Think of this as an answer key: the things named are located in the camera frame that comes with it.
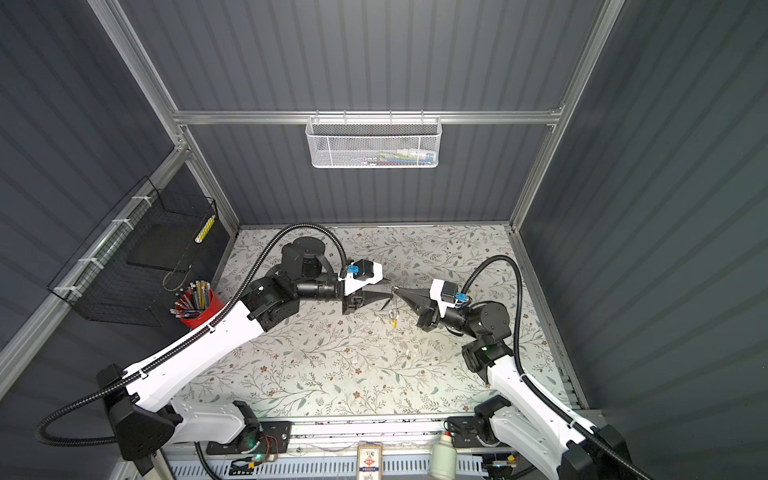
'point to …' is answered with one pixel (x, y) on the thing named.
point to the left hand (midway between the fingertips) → (391, 283)
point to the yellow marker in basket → (200, 236)
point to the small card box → (369, 460)
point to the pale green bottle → (443, 459)
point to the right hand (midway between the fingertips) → (402, 296)
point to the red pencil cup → (196, 303)
